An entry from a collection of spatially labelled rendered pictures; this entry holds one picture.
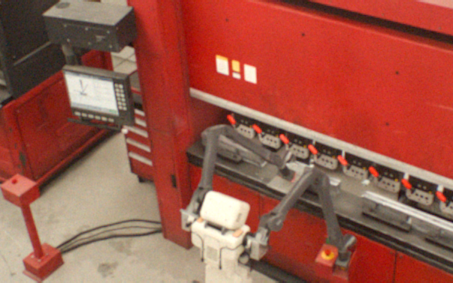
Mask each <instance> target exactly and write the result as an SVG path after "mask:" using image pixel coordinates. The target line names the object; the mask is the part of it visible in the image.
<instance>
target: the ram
mask: <svg viewBox="0 0 453 283"><path fill-rule="evenodd" d="M180 6H181V13H182V20H183V28H184V35H185V43H186V57H187V64H188V71H189V85H190V88H191V89H193V90H196V91H200V92H203V93H205V94H209V95H211V96H214V97H218V98H220V99H223V100H227V101H229V102H232V103H236V105H238V106H242V107H245V108H247V109H251V110H254V111H256V112H260V113H262V114H265V115H269V116H272V117H274V118H278V119H281V120H283V121H285V122H287V123H289V124H293V125H297V126H299V127H302V128H305V129H307V130H312V131H315V132H316V133H320V134H323V135H325V136H327V137H330V138H332V139H336V140H339V141H341V142H345V143H348V144H351V145H354V146H357V147H360V148H363V149H366V150H369V151H371V152H372V153H376V154H379V155H381V156H384V157H387V158H390V159H394V160H397V161H399V162H402V163H405V164H408V165H412V166H414V167H417V168H419V169H421V170H424V171H427V172H430V173H432V174H436V175H439V176H441V177H445V178H448V179H450V180H453V45H450V44H447V43H441V42H437V41H434V40H432V39H428V38H425V37H419V36H415V35H412V34H406V33H403V32H399V31H394V30H392V29H387V28H382V27H379V26H375V25H372V24H369V23H366V22H360V21H356V20H353V19H348V18H344V17H340V16H335V15H332V14H328V13H322V12H319V11H316V10H309V9H306V7H300V6H297V5H294V4H288V3H285V2H282V1H276V0H180ZM216 55H219V57H223V58H227V61H228V75H226V74H224V73H220V72H219V71H218V67H217V58H216ZM233 61H237V62H239V66H240V72H239V71H236V70H233ZM244 64H246V65H250V66H253V67H256V83H254V82H250V81H246V80H245V76H244ZM234 73H239V74H240V78H237V77H234ZM190 94H191V96H193V97H196V98H198V99H202V100H205V101H207V102H210V103H214V105H217V106H221V107H223V108H226V109H229V110H232V111H235V112H238V113H240V114H243V115H246V116H249V117H252V118H256V119H258V120H260V121H262V122H265V123H267V124H271V125H273V126H276V127H279V128H282V129H285V130H288V131H291V132H293V133H297V134H300V135H302V136H304V137H306V138H308V139H313V140H315V141H318V142H321V143H324V144H327V145H330V146H333V147H336V148H338V149H341V150H345V151H348V153H351V154H354V155H357V156H360V157H363V158H366V159H369V160H371V161H374V162H378V163H380V164H383V165H387V166H388V167H391V168H394V169H396V170H399V171H402V172H404V173H407V174H411V175H413V176H416V177H419V178H421V179H425V180H429V181H430V182H433V183H437V185H440V186H444V187H446V188H449V189H452V190H453V186H452V185H449V183H445V182H443V181H441V180H436V179H433V178H432V177H428V176H425V175H422V174H419V173H416V172H414V171H410V170H408V169H405V168H403V167H400V166H398V165H395V164H392V163H389V162H386V161H383V160H381V159H377V158H374V157H372V156H368V155H365V154H363V153H359V151H356V150H352V149H350V148H348V147H343V146H341V145H339V144H335V143H332V142H330V141H326V140H323V139H319V138H317V137H315V136H313V135H310V134H308V133H304V132H302V131H299V130H295V129H293V128H290V127H286V126H284V125H281V124H277V123H275V122H272V121H270V120H269V119H266V118H262V117H259V116H257V115H253V114H251V113H248V112H245V111H242V110H239V109H236V108H234V107H230V106H227V105H224V103H221V102H218V101H215V100H212V99H209V98H206V97H203V96H199V95H197V94H194V93H191V92H190Z"/></svg>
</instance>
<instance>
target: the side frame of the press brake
mask: <svg viewBox="0 0 453 283"><path fill-rule="evenodd" d="M127 6H132V7H134V10H133V11H134V17H135V21H136V27H137V32H138V36H137V37H135V38H134V39H133V49H134V54H135V60H136V64H137V69H138V75H139V84H140V90H141V95H142V105H143V110H144V115H145V125H146V130H147V135H148V144H149V150H150V155H151V165H153V175H154V180H155V185H156V194H157V200H158V205H159V214H160V220H161V225H162V235H163V238H164V239H166V240H169V241H171V242H173V243H175V244H177V245H179V246H181V247H183V248H185V249H186V250H188V251H189V250H190V249H191V248H192V247H193V246H194V245H195V244H194V243H193V242H192V232H191V231H187V230H185V229H182V223H181V212H180V209H182V210H186V208H187V206H189V205H190V203H191V201H192V200H191V199H192V185H191V178H190V171H189V160H188V157H187V156H186V150H188V149H189V148H190V147H192V146H193V145H194V144H195V143H196V142H197V141H198V140H201V139H202V135H201V133H202V132H204V131H205V130H206V129H207V128H210V127H214V126H219V125H226V126H230V127H232V123H231V122H230V121H229V119H228V118H227V116H229V115H230V116H231V115H232V114H233V113H234V111H232V110H229V109H226V108H223V107H221V106H217V105H214V103H210V102H207V101H205V100H202V99H198V98H196V97H193V96H191V94H190V85H189V71H188V64H187V57H186V43H185V35H184V28H183V20H182V13H181V6H180V0H127ZM232 128H233V129H234V127H232Z"/></svg>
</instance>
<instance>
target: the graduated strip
mask: <svg viewBox="0 0 453 283"><path fill-rule="evenodd" d="M190 92H191V93H194V94H197V95H199V96H203V97H206V98H209V99H212V100H215V101H218V102H221V103H224V105H227V106H230V107H234V108H236V109H239V110H242V111H245V112H248V113H251V114H253V115H257V116H259V117H262V118H266V119H269V120H270V121H272V122H275V123H277V124H281V125H284V126H286V127H290V128H293V129H295V130H299V131H302V132H304V133H308V134H310V135H313V136H315V137H317V138H319V139H323V140H326V141H328V142H332V143H335V144H339V145H341V146H343V147H348V148H350V149H352V150H356V151H359V153H363V154H365V155H368V156H372V157H374V158H377V159H381V160H383V161H386V162H389V163H392V164H395V165H398V166H400V167H403V168H405V169H408V170H410V171H414V172H416V173H419V174H422V175H425V176H428V177H432V178H433V179H436V180H441V181H443V182H445V183H449V185H452V186H453V180H450V179H448V178H445V177H441V176H439V175H436V174H432V173H430V172H427V171H424V170H421V169H419V168H417V167H414V166H412V165H408V164H405V163H402V162H399V161H397V160H394V159H390V158H387V157H384V156H381V155H379V154H376V153H372V152H371V151H369V150H366V149H363V148H360V147H357V146H354V145H351V144H348V143H345V142H342V141H339V140H336V139H332V138H330V137H327V136H325V135H323V134H320V133H316V132H315V131H312V130H307V129H305V128H302V127H299V126H297V125H293V124H289V123H287V122H285V121H283V120H281V119H278V118H274V117H272V116H269V115H265V114H262V113H260V112H256V111H254V110H251V109H247V108H245V107H242V106H238V105H236V103H232V102H229V101H227V100H223V99H220V98H218V97H214V96H211V95H209V94H205V93H203V92H200V91H196V90H193V89H191V88H190Z"/></svg>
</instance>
